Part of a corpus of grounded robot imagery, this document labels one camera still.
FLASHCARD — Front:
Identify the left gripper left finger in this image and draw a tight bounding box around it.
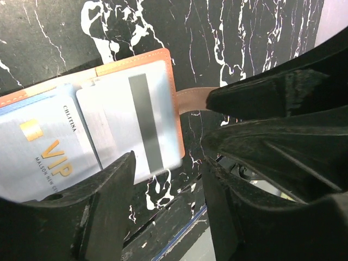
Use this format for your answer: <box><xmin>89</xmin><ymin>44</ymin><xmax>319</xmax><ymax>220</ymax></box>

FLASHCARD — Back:
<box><xmin>1</xmin><ymin>152</ymin><xmax>135</xmax><ymax>260</ymax></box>

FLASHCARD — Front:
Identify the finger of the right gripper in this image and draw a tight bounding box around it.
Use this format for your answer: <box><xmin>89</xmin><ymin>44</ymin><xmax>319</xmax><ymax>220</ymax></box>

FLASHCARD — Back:
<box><xmin>206</xmin><ymin>29</ymin><xmax>347</xmax><ymax>120</ymax></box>

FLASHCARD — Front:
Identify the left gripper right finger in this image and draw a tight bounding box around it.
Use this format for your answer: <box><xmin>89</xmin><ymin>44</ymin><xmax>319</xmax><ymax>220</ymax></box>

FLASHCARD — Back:
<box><xmin>202</xmin><ymin>108</ymin><xmax>347</xmax><ymax>260</ymax></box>

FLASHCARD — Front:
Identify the silver magnetic stripe card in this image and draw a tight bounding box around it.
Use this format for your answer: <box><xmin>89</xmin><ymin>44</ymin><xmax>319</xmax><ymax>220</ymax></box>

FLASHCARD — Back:
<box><xmin>76</xmin><ymin>61</ymin><xmax>182</xmax><ymax>184</ymax></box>

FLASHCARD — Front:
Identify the silver VIP card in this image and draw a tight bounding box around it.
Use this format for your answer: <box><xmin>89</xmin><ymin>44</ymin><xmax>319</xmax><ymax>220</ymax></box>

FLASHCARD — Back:
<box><xmin>1</xmin><ymin>95</ymin><xmax>101</xmax><ymax>202</ymax></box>

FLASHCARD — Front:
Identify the pink leather card holder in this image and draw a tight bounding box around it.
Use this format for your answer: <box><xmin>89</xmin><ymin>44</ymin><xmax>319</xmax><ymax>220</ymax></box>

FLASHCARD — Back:
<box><xmin>1</xmin><ymin>48</ymin><xmax>216</xmax><ymax>157</ymax></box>

